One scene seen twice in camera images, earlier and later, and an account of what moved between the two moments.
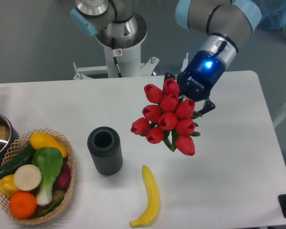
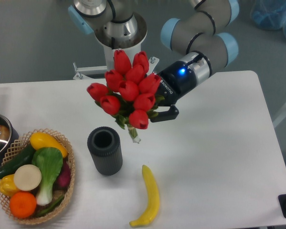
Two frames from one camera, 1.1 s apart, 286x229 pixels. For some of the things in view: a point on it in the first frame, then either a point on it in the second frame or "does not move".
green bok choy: (49, 161) does not move
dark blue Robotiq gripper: (198, 80) to (176, 81)
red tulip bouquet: (170, 119) to (128, 94)
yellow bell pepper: (7, 186) does not move
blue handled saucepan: (3, 134) does not move
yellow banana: (153, 199) does not move
